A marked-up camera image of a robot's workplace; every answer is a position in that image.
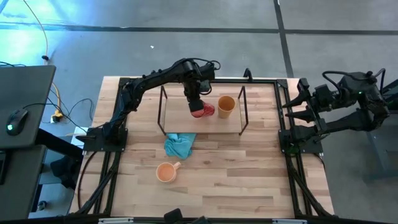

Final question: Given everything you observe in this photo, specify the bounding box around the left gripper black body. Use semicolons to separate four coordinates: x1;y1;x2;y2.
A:
183;79;206;114

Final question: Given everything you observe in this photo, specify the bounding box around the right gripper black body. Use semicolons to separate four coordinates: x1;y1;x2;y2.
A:
297;77;335;135

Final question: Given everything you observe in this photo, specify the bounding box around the red faceted plastic cup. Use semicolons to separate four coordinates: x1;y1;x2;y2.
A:
191;101;216;119

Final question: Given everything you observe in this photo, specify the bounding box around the tall orange plastic cup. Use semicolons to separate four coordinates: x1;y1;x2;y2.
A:
217;95;236;119

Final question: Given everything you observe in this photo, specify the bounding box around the cream mug with handle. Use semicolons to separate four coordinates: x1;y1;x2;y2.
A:
155;161;182;184

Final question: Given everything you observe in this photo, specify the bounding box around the blue cloth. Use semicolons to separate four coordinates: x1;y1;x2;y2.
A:
164;133;197;161

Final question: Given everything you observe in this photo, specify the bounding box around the white box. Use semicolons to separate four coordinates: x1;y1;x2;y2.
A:
70;126;90;147

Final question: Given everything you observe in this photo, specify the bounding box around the yellow and black power plug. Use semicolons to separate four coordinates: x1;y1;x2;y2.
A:
50;110;65;124

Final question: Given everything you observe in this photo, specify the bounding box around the dark grey desk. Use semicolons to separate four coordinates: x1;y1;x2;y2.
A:
0;64;57;220

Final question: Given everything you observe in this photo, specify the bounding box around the black computer mouse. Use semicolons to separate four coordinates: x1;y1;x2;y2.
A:
6;108;29;136

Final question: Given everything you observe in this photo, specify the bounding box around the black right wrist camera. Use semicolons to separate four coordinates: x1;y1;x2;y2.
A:
314;83;333;101

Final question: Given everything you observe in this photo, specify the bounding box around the wooden shelf with black frame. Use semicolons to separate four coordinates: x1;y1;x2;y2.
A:
157;84;249;137

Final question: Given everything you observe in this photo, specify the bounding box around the black aluminium table frame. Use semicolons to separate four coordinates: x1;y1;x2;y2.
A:
70;76;335;224

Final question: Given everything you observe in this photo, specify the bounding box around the silver bracket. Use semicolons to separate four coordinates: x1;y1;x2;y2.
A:
272;219;308;224
98;217;134;224

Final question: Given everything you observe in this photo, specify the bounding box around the black table-level camera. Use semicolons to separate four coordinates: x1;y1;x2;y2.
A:
164;207;184;224

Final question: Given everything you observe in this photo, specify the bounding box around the yellow cable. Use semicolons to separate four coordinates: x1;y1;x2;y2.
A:
23;0;63;118

